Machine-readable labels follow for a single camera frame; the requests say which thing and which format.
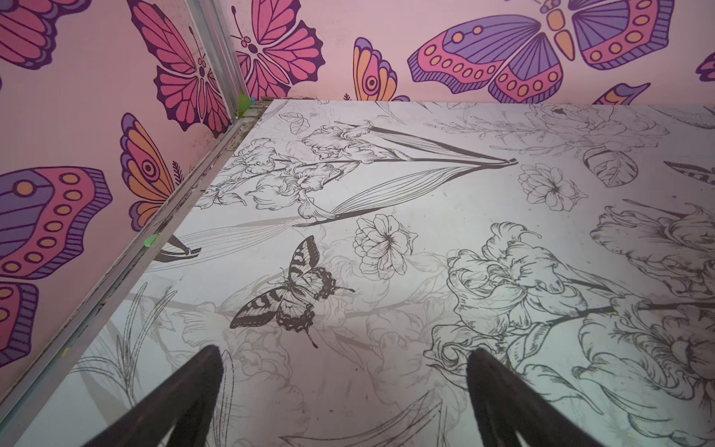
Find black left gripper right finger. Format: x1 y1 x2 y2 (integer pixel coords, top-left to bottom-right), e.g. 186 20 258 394
467 348 600 446

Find green tape piece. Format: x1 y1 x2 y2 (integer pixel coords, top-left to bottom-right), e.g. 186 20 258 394
236 93 255 119

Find aluminium cage frame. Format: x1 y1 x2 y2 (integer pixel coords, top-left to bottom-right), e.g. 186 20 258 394
1 1 246 446

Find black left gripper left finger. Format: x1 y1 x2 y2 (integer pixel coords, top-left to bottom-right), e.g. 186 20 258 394
86 345 223 447

